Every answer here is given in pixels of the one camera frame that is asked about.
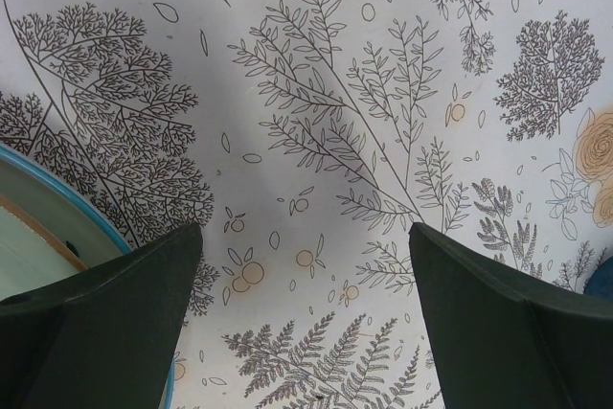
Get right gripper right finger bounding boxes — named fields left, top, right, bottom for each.
left=409, top=223, right=612, bottom=408

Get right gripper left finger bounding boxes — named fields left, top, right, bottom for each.
left=1, top=223, right=203, bottom=408

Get green plate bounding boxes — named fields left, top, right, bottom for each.
left=1, top=195, right=87, bottom=300

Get white plate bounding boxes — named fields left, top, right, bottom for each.
left=1, top=149, right=174, bottom=408

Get dark blue mug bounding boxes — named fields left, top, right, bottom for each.
left=583, top=257, right=613, bottom=302

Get floral tablecloth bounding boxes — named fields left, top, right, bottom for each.
left=1, top=0, right=612, bottom=408

